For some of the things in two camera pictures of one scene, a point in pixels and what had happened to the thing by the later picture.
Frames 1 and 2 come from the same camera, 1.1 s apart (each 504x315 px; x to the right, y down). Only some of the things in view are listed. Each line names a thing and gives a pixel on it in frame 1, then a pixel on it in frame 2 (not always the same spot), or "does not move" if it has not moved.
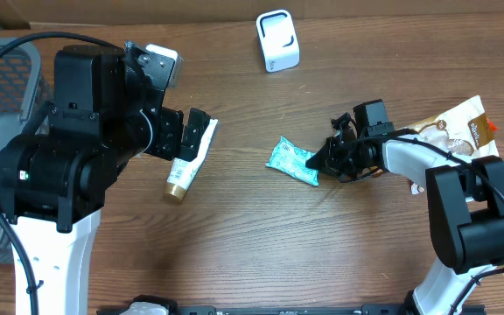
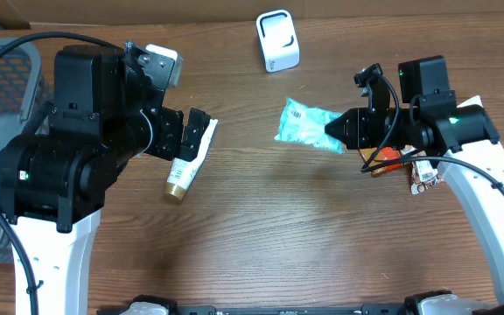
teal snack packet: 292,160 -> 301,123
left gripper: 171,132 does not move
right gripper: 337,154 -> 363,129
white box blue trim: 279,40 does not move
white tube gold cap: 184,171 does not move
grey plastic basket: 1,113 does not move
